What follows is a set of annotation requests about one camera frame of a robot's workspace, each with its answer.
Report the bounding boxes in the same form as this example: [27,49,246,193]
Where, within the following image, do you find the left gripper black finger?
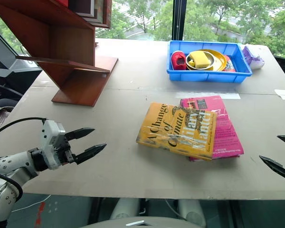
[65,127,96,141]
[74,143,107,165]

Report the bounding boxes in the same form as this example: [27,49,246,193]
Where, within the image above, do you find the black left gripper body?
[54,135,77,167]

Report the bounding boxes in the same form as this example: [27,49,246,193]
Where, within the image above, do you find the pink book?
[180,95,245,162]

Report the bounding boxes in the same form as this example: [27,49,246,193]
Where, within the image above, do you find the red-brown wooden bookshelf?
[0,0,119,107]

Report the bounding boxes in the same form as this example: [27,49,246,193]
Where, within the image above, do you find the yellow hardcover book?
[135,102,217,162]

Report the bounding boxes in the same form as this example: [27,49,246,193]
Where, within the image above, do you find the white robot leg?
[177,199,207,228]
[109,198,140,220]

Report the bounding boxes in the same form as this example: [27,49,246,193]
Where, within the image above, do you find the checked cloth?
[0,106,14,135]

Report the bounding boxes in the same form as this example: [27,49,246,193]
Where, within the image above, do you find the red snack packet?
[221,55,238,73]

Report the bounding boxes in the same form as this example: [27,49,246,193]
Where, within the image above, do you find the blue plastic bin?
[166,40,253,84]

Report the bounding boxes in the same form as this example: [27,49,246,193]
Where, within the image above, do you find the black angular equipment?
[0,23,43,102]

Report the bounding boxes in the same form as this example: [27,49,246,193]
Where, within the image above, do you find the yellow plate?
[189,48,228,72]

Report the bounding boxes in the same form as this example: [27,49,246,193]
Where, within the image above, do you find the metal bowl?
[185,52,215,71]

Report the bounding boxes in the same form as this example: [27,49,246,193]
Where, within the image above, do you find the yellow sponge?
[189,52,211,69]

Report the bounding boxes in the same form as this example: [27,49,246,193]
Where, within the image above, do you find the red toy shoe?
[171,50,188,71]

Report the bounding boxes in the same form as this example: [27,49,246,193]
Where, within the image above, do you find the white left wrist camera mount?
[39,119,67,171]

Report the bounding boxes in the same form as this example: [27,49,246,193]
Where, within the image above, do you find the white floor cable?
[11,194,52,213]

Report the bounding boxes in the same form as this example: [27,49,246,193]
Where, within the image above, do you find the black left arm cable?
[0,117,48,142]

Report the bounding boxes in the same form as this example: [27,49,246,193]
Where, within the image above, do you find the black window frame post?
[171,0,184,41]

